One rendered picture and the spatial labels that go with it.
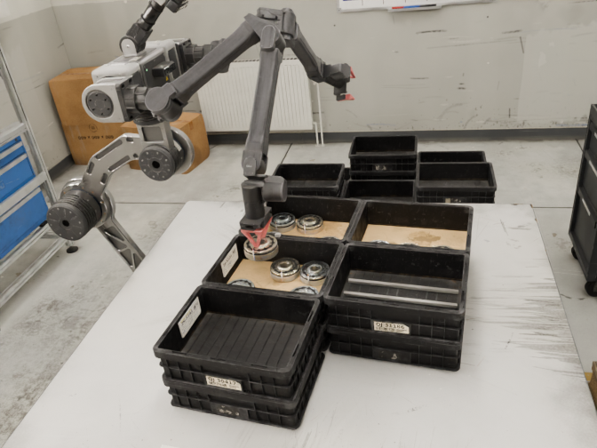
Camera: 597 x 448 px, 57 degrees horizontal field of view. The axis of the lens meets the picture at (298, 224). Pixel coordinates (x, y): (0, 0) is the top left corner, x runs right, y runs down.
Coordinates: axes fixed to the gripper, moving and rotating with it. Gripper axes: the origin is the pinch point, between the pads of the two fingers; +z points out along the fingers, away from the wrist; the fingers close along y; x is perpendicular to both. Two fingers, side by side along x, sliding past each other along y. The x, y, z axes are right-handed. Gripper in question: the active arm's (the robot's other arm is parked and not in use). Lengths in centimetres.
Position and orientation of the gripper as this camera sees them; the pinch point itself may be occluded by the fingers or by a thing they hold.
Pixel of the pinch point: (258, 240)
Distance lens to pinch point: 166.9
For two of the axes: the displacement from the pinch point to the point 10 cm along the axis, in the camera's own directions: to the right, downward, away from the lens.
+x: -9.4, -1.0, 3.1
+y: 3.2, -5.3, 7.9
